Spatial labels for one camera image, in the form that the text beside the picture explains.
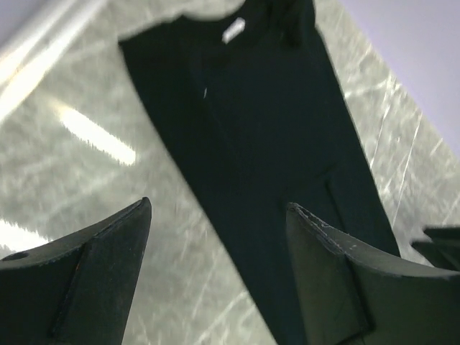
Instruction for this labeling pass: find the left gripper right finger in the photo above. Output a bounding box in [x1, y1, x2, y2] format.
[286, 203, 459, 344]

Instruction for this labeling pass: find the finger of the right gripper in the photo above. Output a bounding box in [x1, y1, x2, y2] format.
[411, 226, 459, 270]

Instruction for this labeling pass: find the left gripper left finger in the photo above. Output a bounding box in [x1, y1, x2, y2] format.
[1, 198, 152, 344]

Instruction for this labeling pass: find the black t shirt blue logo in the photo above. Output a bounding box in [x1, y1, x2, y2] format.
[119, 1, 400, 344]

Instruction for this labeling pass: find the aluminium frame rail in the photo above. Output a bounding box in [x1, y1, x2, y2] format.
[1, 1, 107, 119]

